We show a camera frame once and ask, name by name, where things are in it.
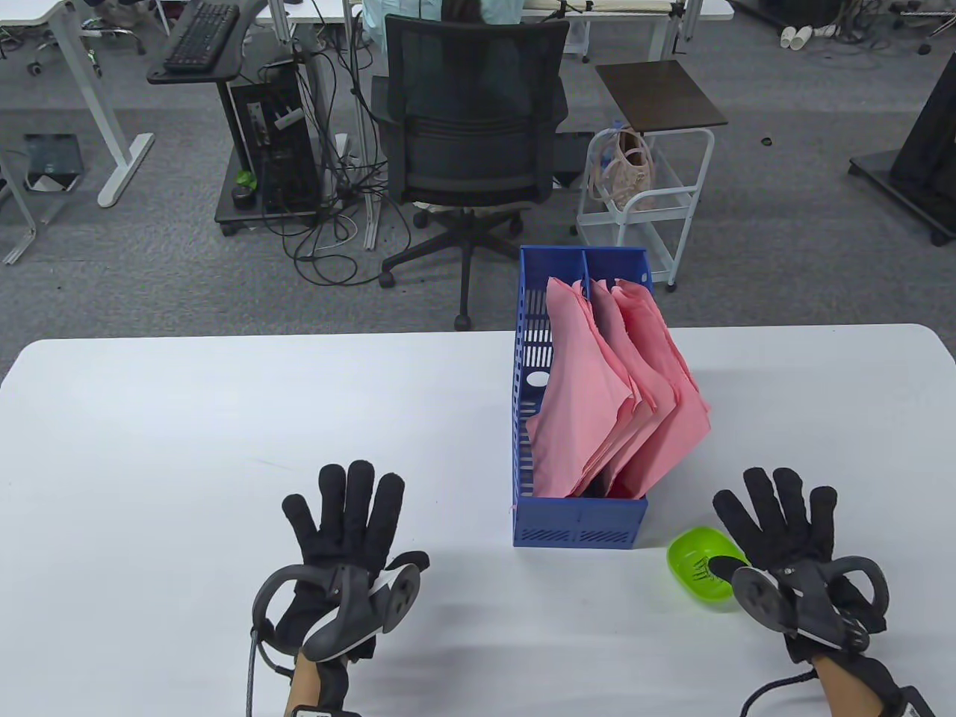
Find person's left hand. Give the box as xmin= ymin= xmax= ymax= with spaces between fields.
xmin=270 ymin=459 xmax=432 ymax=665

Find person's right hand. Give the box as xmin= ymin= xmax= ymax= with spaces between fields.
xmin=713 ymin=467 xmax=890 ymax=665

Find blue plastic file basket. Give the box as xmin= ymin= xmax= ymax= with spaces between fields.
xmin=512 ymin=245 xmax=655 ymax=551

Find green plastic bowl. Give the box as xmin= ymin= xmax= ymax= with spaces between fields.
xmin=666 ymin=526 xmax=751 ymax=603

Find white metal cart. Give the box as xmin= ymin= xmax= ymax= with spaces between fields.
xmin=575 ymin=127 xmax=716 ymax=294

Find person's right forearm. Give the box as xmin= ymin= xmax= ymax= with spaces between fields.
xmin=816 ymin=651 xmax=888 ymax=717

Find black white handheld controller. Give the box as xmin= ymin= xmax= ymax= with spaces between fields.
xmin=252 ymin=562 xmax=421 ymax=664
xmin=730 ymin=556 xmax=891 ymax=655

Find beige handbag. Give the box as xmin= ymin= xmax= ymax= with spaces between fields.
xmin=588 ymin=127 xmax=659 ymax=211

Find black floor cables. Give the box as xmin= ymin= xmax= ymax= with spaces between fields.
xmin=278 ymin=134 xmax=413 ymax=288

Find white desk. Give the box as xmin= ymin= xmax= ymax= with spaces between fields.
xmin=270 ymin=0 xmax=736 ymax=252
xmin=0 ymin=0 xmax=155 ymax=267

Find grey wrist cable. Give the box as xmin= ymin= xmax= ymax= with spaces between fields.
xmin=243 ymin=627 xmax=294 ymax=717

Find pink paper stack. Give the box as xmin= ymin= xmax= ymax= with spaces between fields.
xmin=583 ymin=279 xmax=680 ymax=497
xmin=525 ymin=276 xmax=643 ymax=500
xmin=611 ymin=279 xmax=713 ymax=500

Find black computer cart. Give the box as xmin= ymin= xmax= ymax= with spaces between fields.
xmin=146 ymin=0 xmax=333 ymax=237

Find black mesh office chair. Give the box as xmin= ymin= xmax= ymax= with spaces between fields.
xmin=371 ymin=15 xmax=570 ymax=332

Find person's left forearm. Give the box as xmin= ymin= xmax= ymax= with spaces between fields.
xmin=284 ymin=648 xmax=323 ymax=717

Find black keyboard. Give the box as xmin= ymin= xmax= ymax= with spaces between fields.
xmin=162 ymin=1 xmax=241 ymax=74

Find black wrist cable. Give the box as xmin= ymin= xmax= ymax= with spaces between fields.
xmin=739 ymin=668 xmax=820 ymax=717

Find brown side table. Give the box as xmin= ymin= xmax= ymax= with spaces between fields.
xmin=595 ymin=59 xmax=729 ymax=137

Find black computer tower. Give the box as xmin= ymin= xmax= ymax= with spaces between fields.
xmin=228 ymin=71 xmax=323 ymax=219

